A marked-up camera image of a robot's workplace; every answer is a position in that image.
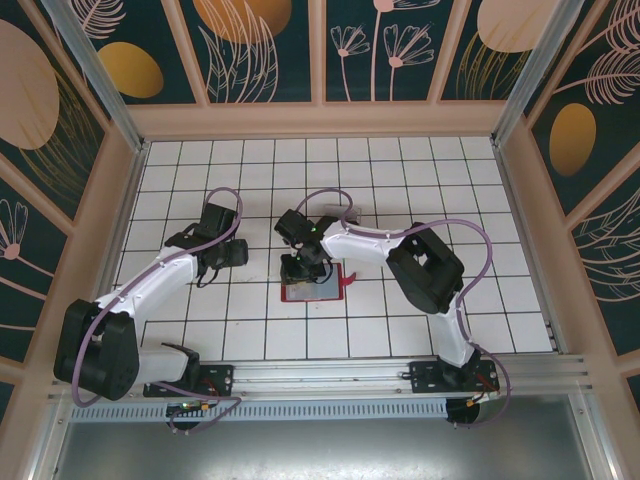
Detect red leather card holder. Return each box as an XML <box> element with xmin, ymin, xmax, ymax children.
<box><xmin>278</xmin><ymin>262</ymin><xmax>360</xmax><ymax>304</ymax></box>

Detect clear acrylic tray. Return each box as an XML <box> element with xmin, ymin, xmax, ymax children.
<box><xmin>324</xmin><ymin>203</ymin><xmax>363</xmax><ymax>225</ymax></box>

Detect small lit circuit board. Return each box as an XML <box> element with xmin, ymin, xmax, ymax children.
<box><xmin>167</xmin><ymin>399</ymin><xmax>214</xmax><ymax>416</ymax></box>

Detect grey metal sheet panel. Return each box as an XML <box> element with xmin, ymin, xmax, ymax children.
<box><xmin>29</xmin><ymin>392</ymin><xmax>616</xmax><ymax>480</ymax></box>

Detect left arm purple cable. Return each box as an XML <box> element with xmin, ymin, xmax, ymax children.
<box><xmin>69</xmin><ymin>186</ymin><xmax>245</xmax><ymax>434</ymax></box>

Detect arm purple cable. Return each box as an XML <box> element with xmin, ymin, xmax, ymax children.
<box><xmin>69</xmin><ymin>186</ymin><xmax>245</xmax><ymax>434</ymax></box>
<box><xmin>295</xmin><ymin>188</ymin><xmax>512</xmax><ymax>430</ymax></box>

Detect aluminium mounting rail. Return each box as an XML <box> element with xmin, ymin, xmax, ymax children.
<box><xmin>49</xmin><ymin>353</ymin><xmax>601</xmax><ymax>401</ymax></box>

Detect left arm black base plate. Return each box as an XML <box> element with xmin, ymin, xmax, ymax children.
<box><xmin>144</xmin><ymin>364</ymin><xmax>235</xmax><ymax>397</ymax></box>

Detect slotted grey cable duct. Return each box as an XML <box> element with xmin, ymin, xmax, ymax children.
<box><xmin>69</xmin><ymin>397</ymin><xmax>449</xmax><ymax>424</ymax></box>

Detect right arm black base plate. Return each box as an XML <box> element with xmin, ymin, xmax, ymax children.
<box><xmin>408</xmin><ymin>360</ymin><xmax>501</xmax><ymax>396</ymax></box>

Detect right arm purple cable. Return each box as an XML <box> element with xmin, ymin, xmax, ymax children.
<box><xmin>295</xmin><ymin>188</ymin><xmax>512</xmax><ymax>430</ymax></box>

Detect aluminium frame post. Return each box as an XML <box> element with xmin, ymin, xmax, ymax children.
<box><xmin>489</xmin><ymin>0</ymin><xmax>584</xmax><ymax>146</ymax></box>
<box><xmin>39</xmin><ymin>0</ymin><xmax>151</xmax><ymax>154</ymax></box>

